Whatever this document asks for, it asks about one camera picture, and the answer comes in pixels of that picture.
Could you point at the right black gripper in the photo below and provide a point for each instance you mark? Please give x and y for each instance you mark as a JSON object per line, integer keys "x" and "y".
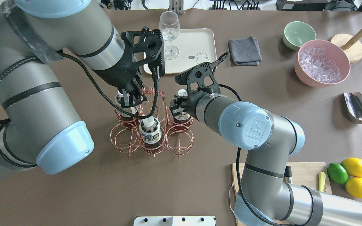
{"x": 189, "y": 106}

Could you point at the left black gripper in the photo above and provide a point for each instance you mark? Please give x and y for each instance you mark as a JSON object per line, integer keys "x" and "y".
{"x": 115, "y": 76}

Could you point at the copper wire bottle basket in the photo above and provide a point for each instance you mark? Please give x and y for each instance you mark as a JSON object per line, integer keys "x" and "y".
{"x": 165, "y": 130}

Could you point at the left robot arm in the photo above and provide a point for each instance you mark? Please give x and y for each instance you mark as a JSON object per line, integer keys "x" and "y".
{"x": 38, "y": 124}

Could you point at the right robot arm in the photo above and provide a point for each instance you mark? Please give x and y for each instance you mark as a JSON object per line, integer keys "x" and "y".
{"x": 263, "y": 195}

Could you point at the tea bottle front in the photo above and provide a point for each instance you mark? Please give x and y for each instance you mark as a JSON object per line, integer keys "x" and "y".
{"x": 150, "y": 129}

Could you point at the cream serving tray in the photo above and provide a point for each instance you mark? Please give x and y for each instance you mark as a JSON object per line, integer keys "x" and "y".
{"x": 195, "y": 46}

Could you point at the clear wine glass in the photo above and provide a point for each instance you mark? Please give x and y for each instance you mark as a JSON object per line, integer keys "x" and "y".
{"x": 169, "y": 26}

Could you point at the dark grey folded cloth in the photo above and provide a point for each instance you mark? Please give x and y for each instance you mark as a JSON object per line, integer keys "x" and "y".
{"x": 245, "y": 52}

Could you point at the green bowl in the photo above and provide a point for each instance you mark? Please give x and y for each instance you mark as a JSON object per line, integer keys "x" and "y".
{"x": 297, "y": 33}

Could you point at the wooden cutting board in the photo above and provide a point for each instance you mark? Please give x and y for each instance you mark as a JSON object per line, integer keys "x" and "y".
{"x": 304, "y": 174}

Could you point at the pink bowl with ice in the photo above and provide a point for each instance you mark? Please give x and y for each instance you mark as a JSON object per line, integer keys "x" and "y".
{"x": 320, "y": 63}

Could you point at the yellow plastic knife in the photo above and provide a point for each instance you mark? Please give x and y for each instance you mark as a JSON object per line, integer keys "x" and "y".
{"x": 321, "y": 181}

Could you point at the green lime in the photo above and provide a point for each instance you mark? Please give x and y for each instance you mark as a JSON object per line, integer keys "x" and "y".
{"x": 337, "y": 173}

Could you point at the metal ice scoop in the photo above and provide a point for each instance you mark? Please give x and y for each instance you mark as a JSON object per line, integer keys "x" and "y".
{"x": 353, "y": 102}

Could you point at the wooden glass drying stand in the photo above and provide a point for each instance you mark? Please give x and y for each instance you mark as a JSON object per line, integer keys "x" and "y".
{"x": 350, "y": 45}

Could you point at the yellow lemon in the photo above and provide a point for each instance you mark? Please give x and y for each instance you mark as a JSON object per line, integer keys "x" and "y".
{"x": 354, "y": 187}
{"x": 353, "y": 166}

